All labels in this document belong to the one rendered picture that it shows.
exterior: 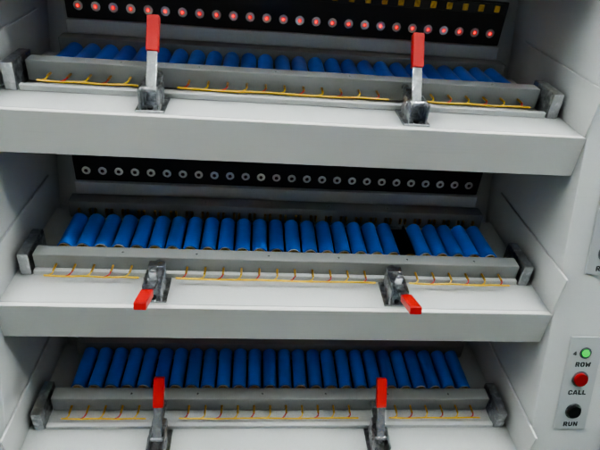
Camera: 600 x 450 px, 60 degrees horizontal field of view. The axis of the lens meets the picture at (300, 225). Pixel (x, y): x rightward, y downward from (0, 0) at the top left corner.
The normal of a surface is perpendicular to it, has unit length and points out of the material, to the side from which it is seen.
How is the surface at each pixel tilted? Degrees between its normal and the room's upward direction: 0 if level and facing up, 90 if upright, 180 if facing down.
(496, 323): 109
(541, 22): 90
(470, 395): 19
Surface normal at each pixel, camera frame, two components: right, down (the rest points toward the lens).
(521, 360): -1.00, -0.04
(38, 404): 0.07, -0.83
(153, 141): 0.06, 0.55
